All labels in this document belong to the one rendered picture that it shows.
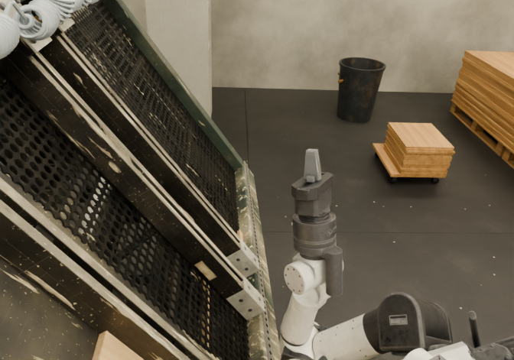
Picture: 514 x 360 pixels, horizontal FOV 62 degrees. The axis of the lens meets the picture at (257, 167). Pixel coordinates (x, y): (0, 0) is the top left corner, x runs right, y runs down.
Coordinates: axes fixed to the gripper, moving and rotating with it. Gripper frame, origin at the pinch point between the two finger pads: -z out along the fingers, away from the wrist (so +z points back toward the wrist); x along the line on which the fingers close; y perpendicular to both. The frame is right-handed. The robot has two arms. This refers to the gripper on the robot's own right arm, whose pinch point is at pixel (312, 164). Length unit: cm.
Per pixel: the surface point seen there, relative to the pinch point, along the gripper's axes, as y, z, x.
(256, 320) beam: 32, 62, -28
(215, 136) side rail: 90, 17, -97
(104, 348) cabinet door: 27, 27, 34
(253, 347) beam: 29, 65, -20
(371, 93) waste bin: 94, 31, -416
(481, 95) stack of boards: -16, 40, -462
